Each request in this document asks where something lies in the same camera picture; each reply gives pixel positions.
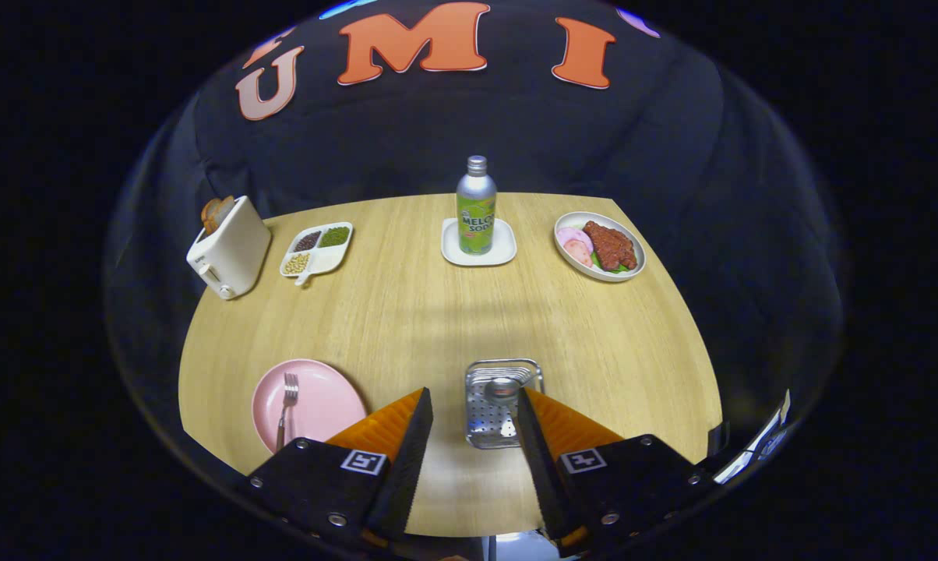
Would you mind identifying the white divided snack dish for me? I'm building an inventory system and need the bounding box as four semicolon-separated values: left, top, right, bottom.
280;221;354;288

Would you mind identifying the perforated metal tray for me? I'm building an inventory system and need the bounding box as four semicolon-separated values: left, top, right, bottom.
465;358;545;450

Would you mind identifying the pink plate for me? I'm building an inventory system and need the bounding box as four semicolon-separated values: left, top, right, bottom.
252;358;369;455

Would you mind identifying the white toaster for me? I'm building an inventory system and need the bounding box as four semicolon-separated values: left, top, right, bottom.
186;195;272;301

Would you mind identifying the white round food plate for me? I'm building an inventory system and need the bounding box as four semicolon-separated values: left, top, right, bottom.
554;211;647;282

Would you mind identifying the fried red meat piece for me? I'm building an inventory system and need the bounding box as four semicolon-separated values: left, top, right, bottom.
582;221;640;272

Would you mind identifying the white square coaster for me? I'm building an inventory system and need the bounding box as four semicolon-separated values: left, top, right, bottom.
441;217;517;267

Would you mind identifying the fork with brown handle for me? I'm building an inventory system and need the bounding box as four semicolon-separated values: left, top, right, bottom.
276;372;300;453

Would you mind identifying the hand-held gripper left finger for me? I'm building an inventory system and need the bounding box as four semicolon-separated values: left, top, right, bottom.
242;386;435;551

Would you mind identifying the silver green soda bottle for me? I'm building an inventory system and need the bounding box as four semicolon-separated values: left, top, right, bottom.
456;155;498;256

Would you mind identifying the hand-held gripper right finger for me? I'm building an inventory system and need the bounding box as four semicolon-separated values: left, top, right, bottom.
515;386;721;556

